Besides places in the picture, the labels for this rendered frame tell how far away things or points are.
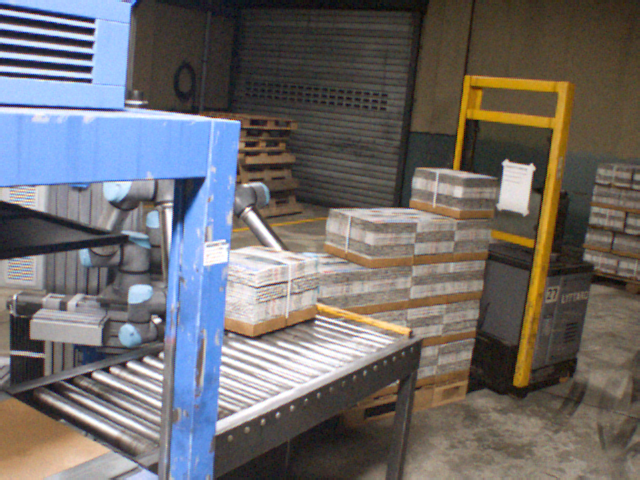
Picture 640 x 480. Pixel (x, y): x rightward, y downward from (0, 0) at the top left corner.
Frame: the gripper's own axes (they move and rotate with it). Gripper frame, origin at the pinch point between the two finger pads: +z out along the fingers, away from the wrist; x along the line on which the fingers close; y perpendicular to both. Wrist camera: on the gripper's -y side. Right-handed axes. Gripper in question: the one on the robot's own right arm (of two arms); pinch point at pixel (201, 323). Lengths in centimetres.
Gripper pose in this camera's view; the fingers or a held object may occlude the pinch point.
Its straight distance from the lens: 262.4
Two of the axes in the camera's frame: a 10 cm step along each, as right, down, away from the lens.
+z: 5.6, -1.0, 8.2
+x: -8.2, -1.9, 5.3
